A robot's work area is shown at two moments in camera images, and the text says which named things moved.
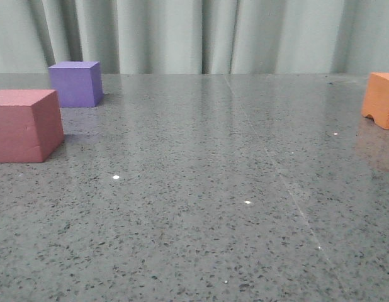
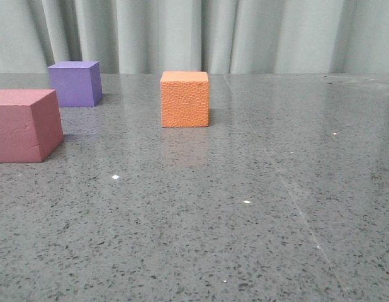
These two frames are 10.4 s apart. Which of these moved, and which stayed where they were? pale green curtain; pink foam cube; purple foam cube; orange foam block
Moved: orange foam block
Stayed: pale green curtain; purple foam cube; pink foam cube
